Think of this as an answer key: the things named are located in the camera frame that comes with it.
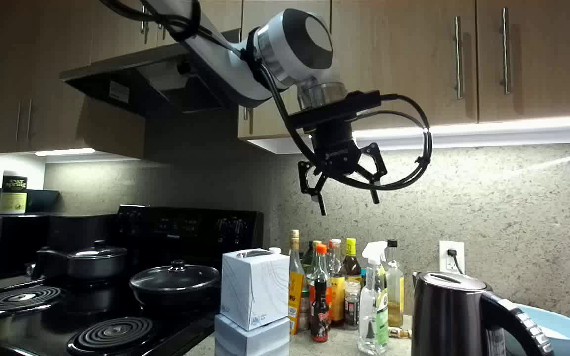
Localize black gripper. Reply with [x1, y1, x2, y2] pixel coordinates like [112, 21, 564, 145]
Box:
[296, 112, 389, 217]

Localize white tissue box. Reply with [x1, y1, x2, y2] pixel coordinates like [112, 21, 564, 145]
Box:
[219, 246, 290, 331]

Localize yellow capped dark bottle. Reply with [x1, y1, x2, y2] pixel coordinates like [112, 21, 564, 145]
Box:
[340, 234, 364, 329]

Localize green glass bottle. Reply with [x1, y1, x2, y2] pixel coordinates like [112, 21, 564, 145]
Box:
[300, 238, 316, 282]

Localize pale capped condiment bottle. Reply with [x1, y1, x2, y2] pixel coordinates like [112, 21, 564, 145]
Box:
[326, 236, 348, 325]

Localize yellow oil bottle tan cap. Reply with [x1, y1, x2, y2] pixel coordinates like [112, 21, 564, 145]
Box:
[287, 227, 306, 335]

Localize wooden upper cabinets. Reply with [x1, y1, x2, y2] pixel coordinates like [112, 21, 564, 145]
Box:
[201, 0, 570, 142]

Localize black capped clear bottle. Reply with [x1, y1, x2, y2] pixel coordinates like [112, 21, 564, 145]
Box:
[384, 236, 407, 329]

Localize black power plug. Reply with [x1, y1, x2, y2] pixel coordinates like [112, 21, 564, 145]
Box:
[445, 246, 465, 276]

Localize orange capped sauce bottle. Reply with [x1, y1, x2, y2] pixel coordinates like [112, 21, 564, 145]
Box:
[306, 240, 332, 345]

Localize clear spray bottle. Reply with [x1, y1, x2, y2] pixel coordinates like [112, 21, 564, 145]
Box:
[356, 238, 391, 356]

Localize under cabinet light strip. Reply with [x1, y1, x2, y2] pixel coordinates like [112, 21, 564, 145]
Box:
[350, 112, 570, 143]

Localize steel electric kettle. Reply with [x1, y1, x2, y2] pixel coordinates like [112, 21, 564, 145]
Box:
[409, 268, 554, 356]

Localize black electric stove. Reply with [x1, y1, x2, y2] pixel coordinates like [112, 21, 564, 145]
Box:
[0, 203, 265, 356]

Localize glass pan lid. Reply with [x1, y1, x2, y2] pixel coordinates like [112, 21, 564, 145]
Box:
[128, 258, 221, 292]

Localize black frying pan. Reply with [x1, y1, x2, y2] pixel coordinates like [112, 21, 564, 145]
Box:
[126, 274, 221, 310]

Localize light blue bowl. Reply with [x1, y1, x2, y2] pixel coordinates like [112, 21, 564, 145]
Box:
[512, 302, 570, 356]

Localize black pot lid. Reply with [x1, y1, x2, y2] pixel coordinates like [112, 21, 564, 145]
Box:
[35, 236, 128, 260]

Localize black cooking pot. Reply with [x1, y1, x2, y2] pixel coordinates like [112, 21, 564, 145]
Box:
[33, 252, 128, 286]

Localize coil stove burner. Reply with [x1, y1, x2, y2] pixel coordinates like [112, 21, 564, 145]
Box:
[65, 314, 158, 356]
[0, 282, 63, 320]

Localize green label jar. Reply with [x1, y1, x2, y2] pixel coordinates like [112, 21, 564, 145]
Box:
[0, 169, 29, 217]

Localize wooden cabinet beside hood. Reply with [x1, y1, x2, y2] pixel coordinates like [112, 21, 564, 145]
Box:
[0, 0, 148, 157]

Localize wrist mounted camera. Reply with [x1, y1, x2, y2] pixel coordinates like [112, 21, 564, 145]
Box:
[287, 88, 384, 132]

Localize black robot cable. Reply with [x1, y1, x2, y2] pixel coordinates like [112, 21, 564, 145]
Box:
[99, 0, 435, 195]

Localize white wall outlet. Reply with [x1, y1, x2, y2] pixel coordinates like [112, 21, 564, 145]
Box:
[437, 236, 467, 276]

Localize metal cabinet handle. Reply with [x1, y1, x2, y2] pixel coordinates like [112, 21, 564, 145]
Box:
[496, 3, 512, 96]
[451, 13, 465, 100]

